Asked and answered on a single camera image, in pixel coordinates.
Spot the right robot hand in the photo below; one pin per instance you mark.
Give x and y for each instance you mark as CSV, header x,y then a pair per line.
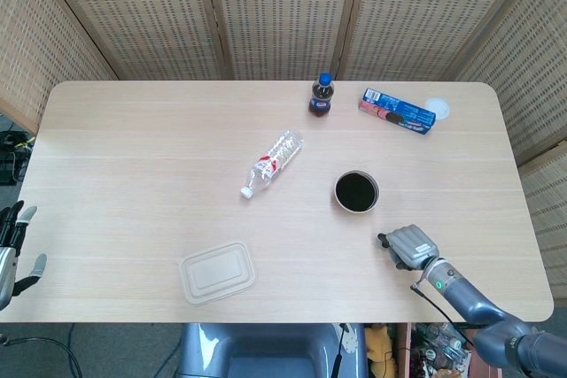
x,y
412,245

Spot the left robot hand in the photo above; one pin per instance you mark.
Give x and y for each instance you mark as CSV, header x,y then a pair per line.
x,y
6,258

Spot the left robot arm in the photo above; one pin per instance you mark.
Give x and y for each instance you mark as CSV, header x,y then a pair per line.
x,y
2,338

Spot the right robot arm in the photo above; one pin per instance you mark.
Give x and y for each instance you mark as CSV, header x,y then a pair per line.
x,y
469,303

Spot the white bowl with dark interior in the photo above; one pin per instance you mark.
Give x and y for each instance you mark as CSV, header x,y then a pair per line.
x,y
356,192

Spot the yellow plush toy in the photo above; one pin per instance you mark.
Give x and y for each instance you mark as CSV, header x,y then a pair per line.
x,y
378,342

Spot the brown crate of clutter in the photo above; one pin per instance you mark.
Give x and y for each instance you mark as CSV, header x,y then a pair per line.
x,y
443,351

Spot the blue cookie box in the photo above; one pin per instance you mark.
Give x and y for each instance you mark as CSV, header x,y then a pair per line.
x,y
396,111

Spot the white round table grommet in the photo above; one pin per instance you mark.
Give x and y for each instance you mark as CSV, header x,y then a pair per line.
x,y
440,107

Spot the woven bamboo screen panel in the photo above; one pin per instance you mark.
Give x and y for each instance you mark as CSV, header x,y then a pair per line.
x,y
549,201
26,41
146,15
531,64
283,15
421,15

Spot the clear plastic water bottle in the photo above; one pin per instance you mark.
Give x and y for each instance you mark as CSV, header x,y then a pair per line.
x,y
272,163

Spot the cola bottle with blue cap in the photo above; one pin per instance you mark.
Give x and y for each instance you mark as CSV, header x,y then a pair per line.
x,y
321,101

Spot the grey robot torso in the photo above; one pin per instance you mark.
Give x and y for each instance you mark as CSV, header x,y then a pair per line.
x,y
266,351

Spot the beige pulp food container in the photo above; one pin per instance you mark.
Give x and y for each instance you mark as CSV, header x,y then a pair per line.
x,y
217,272

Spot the white bracket with black rod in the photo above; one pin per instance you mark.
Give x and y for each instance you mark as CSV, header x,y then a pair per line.
x,y
349,340

